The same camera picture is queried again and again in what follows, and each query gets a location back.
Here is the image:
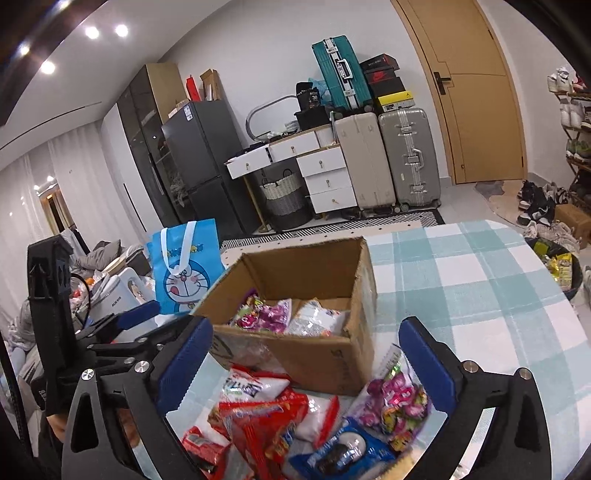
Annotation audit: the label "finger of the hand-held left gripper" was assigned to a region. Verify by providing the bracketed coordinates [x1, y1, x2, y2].
[88, 316, 195, 361]
[76, 302, 161, 345]

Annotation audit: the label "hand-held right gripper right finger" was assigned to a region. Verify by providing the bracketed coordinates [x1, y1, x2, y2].
[398, 317, 553, 480]

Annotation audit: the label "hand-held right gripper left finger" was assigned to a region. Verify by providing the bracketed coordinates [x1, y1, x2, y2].
[62, 315, 214, 480]

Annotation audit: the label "white noodle snack bag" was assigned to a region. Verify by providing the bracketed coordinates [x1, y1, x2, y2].
[221, 364, 291, 407]

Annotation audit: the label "red cone snack bag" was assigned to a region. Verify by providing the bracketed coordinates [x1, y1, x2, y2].
[226, 413, 298, 480]

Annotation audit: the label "brown cardboard box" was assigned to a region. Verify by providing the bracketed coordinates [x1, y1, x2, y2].
[191, 237, 379, 397]

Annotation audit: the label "blue cookie packet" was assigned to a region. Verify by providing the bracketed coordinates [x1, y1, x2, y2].
[288, 418, 398, 480]

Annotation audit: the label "white air appliance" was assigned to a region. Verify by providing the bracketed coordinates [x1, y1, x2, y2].
[90, 270, 160, 333]

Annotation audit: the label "purple candy bag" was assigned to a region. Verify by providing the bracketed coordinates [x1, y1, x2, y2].
[355, 344, 432, 455]

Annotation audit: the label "blue cartoon tote bag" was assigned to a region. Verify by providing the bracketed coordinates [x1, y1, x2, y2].
[148, 219, 225, 317]

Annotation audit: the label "grey pillow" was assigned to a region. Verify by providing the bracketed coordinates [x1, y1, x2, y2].
[74, 240, 124, 272]

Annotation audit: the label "small red snack packet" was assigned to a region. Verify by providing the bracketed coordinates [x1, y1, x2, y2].
[181, 425, 232, 468]

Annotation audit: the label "red striped snack bag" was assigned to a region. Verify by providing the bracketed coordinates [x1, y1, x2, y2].
[210, 390, 309, 428]

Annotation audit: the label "snack packets inside box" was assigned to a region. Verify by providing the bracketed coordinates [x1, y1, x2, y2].
[229, 290, 293, 334]

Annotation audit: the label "plain white snack packet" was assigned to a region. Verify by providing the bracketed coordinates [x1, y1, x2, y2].
[295, 396, 341, 441]

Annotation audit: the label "white curtain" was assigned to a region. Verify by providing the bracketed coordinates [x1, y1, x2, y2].
[0, 117, 127, 305]

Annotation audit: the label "black waste bin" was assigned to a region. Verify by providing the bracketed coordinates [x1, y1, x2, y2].
[524, 237, 583, 303]

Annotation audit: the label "tall dark glass cabinet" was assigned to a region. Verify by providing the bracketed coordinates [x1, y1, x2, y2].
[117, 63, 195, 227]

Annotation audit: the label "dark grey refrigerator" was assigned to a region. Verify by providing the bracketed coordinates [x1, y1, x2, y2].
[161, 99, 259, 234]

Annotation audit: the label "round floor mat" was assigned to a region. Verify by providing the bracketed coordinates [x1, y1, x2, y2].
[475, 180, 536, 228]

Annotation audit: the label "woven laundry basket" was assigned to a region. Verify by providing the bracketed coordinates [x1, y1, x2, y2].
[259, 168, 312, 232]

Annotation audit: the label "pile of shoes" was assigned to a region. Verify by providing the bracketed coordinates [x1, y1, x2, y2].
[516, 180, 591, 245]

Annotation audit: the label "small cardboard box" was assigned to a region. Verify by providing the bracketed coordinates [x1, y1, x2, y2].
[554, 203, 591, 248]

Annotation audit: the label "silver suitcase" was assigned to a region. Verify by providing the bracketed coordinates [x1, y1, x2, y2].
[378, 108, 441, 210]

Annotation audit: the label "beige suitcase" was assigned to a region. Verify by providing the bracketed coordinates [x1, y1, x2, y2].
[333, 112, 398, 214]

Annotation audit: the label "white drawer desk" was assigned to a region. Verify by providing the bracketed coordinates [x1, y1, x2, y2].
[225, 124, 358, 215]

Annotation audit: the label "open cardboard carton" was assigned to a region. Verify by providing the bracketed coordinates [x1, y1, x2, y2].
[200, 69, 223, 102]

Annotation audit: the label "wooden door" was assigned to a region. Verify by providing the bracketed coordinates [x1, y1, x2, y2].
[392, 0, 527, 185]

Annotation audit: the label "wooden shoe rack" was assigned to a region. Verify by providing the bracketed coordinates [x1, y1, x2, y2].
[549, 69, 591, 222]

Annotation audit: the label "yellow and black shoe box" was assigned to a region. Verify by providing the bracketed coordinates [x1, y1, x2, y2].
[376, 91, 415, 112]

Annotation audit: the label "black bag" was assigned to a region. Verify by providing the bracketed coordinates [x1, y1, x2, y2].
[295, 82, 335, 131]

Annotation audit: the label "red logo shoe box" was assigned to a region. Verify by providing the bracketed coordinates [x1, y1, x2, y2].
[365, 69, 402, 85]

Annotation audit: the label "teal suitcase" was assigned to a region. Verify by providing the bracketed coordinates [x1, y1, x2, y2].
[311, 36, 376, 112]

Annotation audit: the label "black cable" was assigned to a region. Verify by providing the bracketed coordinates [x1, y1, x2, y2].
[69, 274, 95, 324]

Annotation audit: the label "oval metal frame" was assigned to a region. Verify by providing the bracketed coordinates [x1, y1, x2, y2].
[246, 95, 301, 141]

